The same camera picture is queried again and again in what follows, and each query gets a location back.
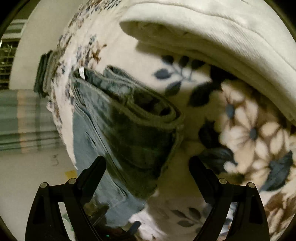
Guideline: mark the blue denim ripped shorts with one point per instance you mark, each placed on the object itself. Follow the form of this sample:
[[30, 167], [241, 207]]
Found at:
[[133, 127]]

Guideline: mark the folded grey-blue jeans stack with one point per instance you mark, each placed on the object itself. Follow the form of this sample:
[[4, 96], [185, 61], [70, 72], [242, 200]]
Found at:
[[45, 72]]

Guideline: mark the folded white pants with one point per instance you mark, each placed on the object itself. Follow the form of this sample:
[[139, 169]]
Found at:
[[245, 38]]

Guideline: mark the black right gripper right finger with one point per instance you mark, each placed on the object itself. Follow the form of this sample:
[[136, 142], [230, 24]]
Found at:
[[249, 220]]

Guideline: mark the floral bed blanket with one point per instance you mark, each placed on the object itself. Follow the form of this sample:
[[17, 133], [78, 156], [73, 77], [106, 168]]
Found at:
[[233, 129]]

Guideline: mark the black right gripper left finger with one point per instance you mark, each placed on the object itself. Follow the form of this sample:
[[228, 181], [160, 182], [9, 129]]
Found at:
[[45, 219]]

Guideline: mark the green striped curtain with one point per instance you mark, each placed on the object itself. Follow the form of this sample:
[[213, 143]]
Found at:
[[26, 124]]

